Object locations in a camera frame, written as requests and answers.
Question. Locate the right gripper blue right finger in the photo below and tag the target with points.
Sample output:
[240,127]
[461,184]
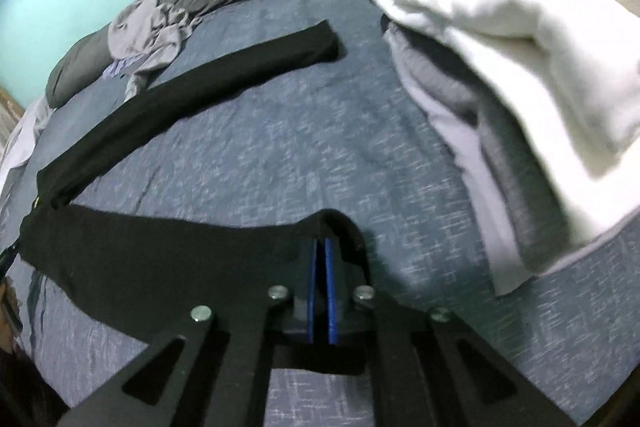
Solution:
[427,368]

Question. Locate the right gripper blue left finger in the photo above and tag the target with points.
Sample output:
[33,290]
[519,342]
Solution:
[212,366]

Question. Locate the black garment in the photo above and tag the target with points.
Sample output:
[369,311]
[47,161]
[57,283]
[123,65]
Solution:
[138,274]

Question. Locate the stack of folded clothes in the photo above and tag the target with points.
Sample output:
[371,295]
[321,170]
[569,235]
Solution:
[539,100]

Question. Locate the blue patterned bed cover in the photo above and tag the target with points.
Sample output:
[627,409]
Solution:
[347,136]

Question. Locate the white sheet at bedside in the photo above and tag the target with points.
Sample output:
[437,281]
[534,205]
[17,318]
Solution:
[22,142]

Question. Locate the lavender blue cloth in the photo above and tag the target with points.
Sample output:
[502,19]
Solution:
[117,67]

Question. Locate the light grey crumpled clothing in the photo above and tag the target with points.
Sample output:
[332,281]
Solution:
[152,30]

